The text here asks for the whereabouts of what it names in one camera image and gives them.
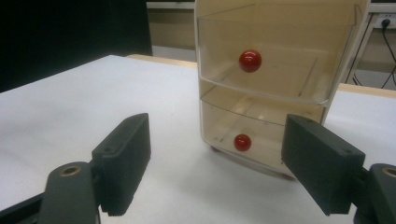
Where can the white metal stand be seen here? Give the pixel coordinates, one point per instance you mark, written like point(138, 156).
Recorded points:
point(362, 46)

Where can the clear drawer with large red knob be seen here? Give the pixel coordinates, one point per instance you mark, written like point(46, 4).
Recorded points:
point(280, 46)

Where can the beige plastic drawer cabinet frame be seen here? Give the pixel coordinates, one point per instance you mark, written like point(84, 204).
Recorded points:
point(218, 7)

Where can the black curtain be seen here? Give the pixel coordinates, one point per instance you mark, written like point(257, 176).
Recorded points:
point(62, 34)

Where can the white wall socket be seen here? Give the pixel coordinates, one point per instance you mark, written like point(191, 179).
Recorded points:
point(386, 22)

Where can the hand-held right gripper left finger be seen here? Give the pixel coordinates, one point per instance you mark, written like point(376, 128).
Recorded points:
point(124, 155)

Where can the clear drawer with small red knob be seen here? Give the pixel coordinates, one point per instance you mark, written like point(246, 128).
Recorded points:
point(224, 124)

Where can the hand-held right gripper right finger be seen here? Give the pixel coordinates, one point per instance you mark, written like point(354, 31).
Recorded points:
point(320, 161)

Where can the white horizontal rail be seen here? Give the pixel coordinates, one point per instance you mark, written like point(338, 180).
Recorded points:
point(169, 5)

